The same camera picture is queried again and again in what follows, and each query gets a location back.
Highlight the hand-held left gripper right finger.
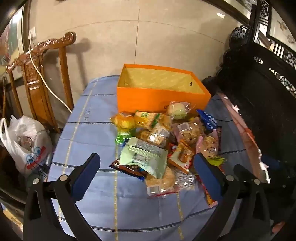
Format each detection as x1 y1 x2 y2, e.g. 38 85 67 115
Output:
193 153 273 241

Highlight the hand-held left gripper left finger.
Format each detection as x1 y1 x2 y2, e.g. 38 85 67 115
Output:
23 152 101 241

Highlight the orange cardboard box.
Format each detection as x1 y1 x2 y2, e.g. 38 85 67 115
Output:
116 64 211 114

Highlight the yellow green snack packet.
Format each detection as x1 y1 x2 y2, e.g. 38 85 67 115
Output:
206 156 226 167

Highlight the red orange snack packet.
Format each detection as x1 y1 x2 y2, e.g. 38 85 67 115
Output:
201 178 219 207

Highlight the pink snack packet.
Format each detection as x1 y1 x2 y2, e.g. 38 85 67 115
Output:
196 130 222 158

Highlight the orange white snack packet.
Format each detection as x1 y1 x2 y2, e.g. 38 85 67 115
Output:
168 139 197 174

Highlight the clear bread packet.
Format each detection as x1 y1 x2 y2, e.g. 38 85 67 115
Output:
146 167 196 197

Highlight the dark brown chocolate bar packet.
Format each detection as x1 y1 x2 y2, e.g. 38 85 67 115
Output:
109 160 147 181

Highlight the pink clear cookie packet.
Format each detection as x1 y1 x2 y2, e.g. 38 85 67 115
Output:
173 117 206 146

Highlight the small green candy packet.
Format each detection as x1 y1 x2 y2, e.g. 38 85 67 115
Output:
116 132 132 146

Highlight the blue snack packet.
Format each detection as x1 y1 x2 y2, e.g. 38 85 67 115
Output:
196 109 219 133

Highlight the blue striped tablecloth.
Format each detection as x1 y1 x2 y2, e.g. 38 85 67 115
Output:
46 75 255 241

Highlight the light green snack packet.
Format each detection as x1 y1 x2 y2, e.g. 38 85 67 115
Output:
118 137 169 179

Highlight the yellow bread packet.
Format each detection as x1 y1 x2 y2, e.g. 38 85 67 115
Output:
110 112 137 130

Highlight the white plastic bag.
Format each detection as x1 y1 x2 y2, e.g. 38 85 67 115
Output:
0 115 53 175

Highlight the round white green cake packet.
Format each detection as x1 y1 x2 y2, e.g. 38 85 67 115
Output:
165 101 196 120

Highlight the yellow green cracker packet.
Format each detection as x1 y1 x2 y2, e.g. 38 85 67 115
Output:
134 111 166 129

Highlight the dark carved wooden furniture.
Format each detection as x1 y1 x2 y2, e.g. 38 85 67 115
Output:
201 0 296 186

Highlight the carved wooden chair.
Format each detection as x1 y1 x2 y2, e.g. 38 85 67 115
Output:
6 32 77 133

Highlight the white power cable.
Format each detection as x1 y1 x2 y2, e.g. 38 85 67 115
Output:
28 35 73 114

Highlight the wood framed wall picture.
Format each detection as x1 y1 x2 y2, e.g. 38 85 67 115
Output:
0 7 30 77

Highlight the dark framed wall picture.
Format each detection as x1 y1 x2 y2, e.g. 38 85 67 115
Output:
266 5 296 47

